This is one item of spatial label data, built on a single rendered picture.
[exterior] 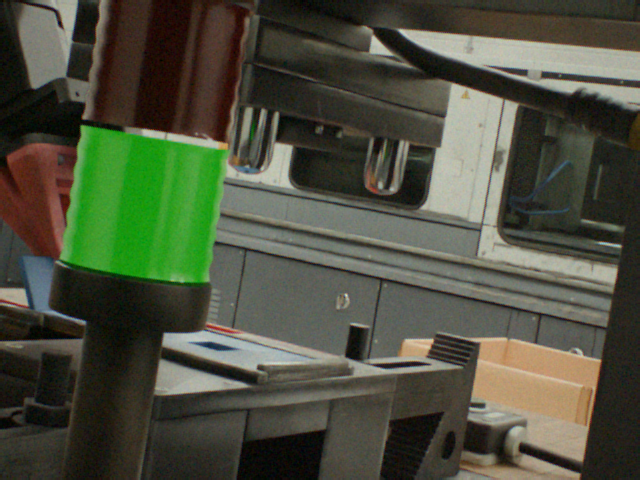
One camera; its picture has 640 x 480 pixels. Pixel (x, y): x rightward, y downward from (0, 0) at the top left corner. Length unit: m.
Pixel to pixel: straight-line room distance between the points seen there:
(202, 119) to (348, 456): 0.37
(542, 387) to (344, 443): 2.24
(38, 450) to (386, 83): 0.25
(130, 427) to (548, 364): 3.16
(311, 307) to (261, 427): 5.45
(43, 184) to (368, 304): 5.20
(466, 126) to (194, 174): 5.39
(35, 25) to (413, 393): 0.30
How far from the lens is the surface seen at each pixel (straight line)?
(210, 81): 0.32
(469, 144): 5.68
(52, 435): 0.48
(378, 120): 0.62
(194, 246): 0.32
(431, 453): 0.83
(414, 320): 5.73
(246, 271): 6.27
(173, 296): 0.32
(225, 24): 0.32
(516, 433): 0.93
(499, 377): 2.92
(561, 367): 3.46
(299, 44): 0.56
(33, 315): 0.66
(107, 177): 0.31
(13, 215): 0.70
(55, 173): 0.69
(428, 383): 0.80
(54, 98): 0.68
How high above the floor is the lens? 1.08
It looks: 3 degrees down
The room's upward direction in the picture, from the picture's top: 10 degrees clockwise
